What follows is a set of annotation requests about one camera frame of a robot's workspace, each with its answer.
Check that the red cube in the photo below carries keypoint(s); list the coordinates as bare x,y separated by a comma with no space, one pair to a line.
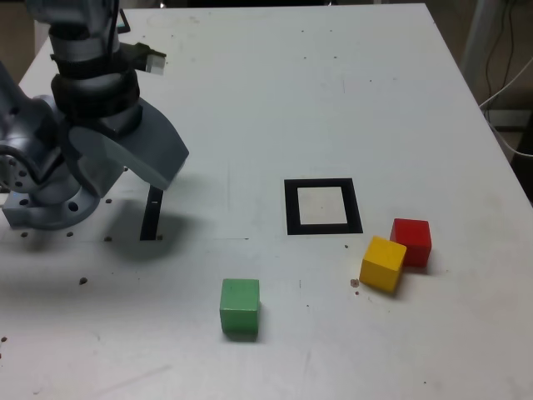
412,246

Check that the yellow cube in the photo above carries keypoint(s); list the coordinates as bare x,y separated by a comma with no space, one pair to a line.
381,271

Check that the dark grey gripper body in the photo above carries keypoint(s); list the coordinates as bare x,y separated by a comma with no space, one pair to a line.
123,121

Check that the white furniture leg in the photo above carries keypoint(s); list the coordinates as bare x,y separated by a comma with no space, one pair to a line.
474,33

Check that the black tape strip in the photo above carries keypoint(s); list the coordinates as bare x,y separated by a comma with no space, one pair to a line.
150,216

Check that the green cube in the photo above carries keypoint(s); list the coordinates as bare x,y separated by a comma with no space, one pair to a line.
239,308

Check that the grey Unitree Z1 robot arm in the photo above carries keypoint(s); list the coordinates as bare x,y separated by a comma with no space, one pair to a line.
79,46

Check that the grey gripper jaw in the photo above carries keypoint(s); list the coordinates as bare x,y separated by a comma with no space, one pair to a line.
158,150
96,175

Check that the black tape square outline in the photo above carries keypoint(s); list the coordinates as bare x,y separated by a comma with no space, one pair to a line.
291,208

